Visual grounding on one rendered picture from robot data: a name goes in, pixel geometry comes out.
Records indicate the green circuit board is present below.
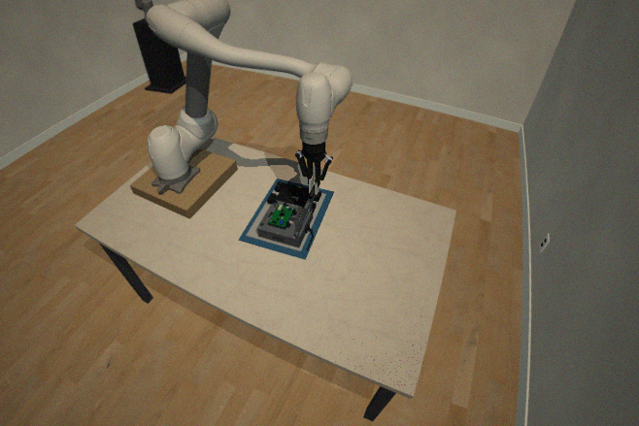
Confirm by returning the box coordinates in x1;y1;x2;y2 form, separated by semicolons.
269;205;293;227

